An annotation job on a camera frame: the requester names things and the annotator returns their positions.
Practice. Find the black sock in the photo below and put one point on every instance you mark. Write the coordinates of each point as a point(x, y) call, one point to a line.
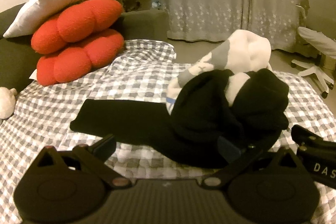
point(118, 116)
point(210, 103)

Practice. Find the dark green sofa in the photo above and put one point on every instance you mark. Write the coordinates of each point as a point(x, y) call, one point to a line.
point(144, 24)

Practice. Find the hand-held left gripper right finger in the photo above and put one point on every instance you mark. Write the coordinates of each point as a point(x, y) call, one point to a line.
point(228, 148)

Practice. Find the white pillow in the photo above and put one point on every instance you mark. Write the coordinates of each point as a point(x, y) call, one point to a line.
point(52, 1)

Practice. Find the white grey patterned sock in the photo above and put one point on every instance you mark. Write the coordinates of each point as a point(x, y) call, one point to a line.
point(210, 56)

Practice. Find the grey checkered blanket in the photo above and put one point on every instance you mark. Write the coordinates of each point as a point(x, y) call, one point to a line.
point(52, 113)

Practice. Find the white office chair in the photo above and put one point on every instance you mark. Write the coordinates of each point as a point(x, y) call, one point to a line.
point(317, 40)

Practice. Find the white plush toy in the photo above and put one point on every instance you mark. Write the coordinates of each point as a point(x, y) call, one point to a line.
point(5, 103)

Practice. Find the white paper sheet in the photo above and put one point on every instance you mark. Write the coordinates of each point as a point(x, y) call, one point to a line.
point(32, 74)

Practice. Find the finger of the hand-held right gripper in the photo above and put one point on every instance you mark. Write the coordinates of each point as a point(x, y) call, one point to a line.
point(304, 134)

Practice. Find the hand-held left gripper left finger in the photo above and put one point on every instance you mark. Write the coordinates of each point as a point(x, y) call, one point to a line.
point(105, 145)

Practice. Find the red lobed cushion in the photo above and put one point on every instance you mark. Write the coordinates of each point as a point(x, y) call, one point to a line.
point(78, 61)
point(78, 22)

